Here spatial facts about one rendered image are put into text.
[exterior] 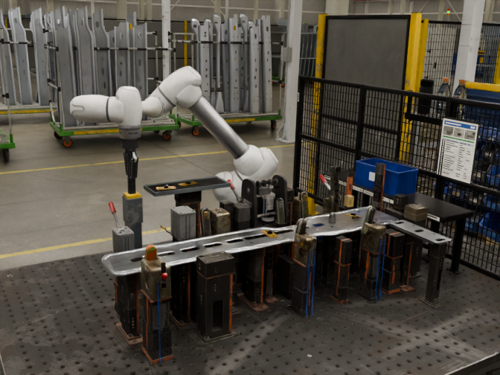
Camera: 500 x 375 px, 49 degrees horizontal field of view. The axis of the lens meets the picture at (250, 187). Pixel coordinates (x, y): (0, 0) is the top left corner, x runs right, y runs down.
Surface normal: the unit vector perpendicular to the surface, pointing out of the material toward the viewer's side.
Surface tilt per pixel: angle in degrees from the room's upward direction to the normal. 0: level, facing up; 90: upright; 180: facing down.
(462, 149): 90
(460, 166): 90
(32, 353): 0
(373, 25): 89
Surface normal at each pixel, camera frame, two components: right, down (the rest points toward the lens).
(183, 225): 0.51, 0.25
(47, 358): 0.03, -0.96
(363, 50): -0.87, 0.10
